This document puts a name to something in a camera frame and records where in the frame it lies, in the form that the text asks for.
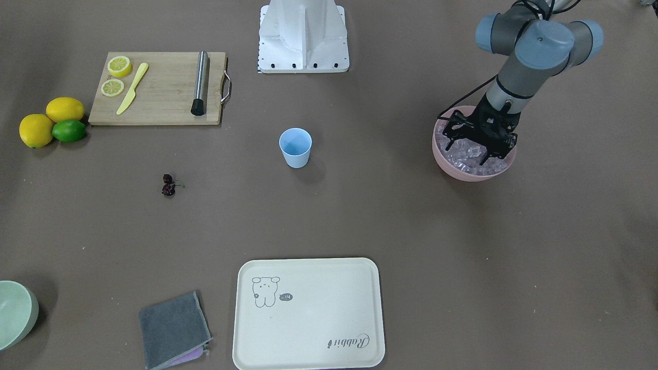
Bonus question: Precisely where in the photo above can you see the steel muddler black tip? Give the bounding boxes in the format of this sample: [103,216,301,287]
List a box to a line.
[190,51,210,116]

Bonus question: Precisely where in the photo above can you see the cream rabbit tray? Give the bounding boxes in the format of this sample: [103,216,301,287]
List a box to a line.
[232,257,386,369]

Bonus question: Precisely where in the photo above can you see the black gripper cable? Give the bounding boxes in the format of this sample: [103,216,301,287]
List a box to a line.
[437,75,498,120]

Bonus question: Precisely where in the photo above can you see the yellow plastic knife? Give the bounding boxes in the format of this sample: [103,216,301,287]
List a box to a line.
[116,63,150,115]

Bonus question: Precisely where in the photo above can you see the yellow lemon upper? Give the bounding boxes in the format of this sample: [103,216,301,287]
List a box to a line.
[46,97,85,123]

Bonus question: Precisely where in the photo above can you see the green lime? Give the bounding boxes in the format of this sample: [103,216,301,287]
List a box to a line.
[51,119,86,142]

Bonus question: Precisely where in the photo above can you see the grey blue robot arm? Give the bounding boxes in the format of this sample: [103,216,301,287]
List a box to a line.
[440,1,605,164]

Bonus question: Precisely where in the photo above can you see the pink bowl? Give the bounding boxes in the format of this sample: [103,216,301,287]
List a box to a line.
[432,105,517,182]

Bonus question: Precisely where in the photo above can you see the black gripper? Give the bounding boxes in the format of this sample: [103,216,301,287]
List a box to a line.
[443,97,520,166]

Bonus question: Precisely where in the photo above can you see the lemon half upper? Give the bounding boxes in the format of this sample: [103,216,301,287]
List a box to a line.
[106,55,132,78]

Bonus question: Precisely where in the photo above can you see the light blue plastic cup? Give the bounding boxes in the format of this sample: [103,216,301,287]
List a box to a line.
[278,128,313,169]

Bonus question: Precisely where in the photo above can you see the yellow lemon lower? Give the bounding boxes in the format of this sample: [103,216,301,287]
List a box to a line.
[19,114,54,149]

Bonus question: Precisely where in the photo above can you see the pile of clear ice cubes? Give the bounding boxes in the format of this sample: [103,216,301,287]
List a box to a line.
[436,121,515,176]

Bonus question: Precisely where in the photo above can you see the lemon half lower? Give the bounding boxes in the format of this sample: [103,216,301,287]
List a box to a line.
[100,78,125,98]

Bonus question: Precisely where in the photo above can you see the yellow lemon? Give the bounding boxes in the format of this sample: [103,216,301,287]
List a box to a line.
[46,97,85,123]
[19,114,54,149]

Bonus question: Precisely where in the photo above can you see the dark red cherries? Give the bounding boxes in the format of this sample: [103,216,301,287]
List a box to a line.
[161,174,186,197]

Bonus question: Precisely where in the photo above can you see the bamboo cutting board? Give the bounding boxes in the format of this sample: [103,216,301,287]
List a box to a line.
[88,51,231,126]

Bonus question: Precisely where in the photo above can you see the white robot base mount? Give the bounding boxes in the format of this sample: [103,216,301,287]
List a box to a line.
[257,1,350,73]

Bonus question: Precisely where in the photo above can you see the lemon half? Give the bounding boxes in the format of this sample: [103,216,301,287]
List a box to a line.
[100,78,125,98]
[106,55,132,78]

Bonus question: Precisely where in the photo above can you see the mint green bowl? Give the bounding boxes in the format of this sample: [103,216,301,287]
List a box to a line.
[1,281,39,351]

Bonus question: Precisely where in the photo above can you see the grey folded cloth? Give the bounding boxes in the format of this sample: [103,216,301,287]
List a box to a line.
[138,291,212,369]

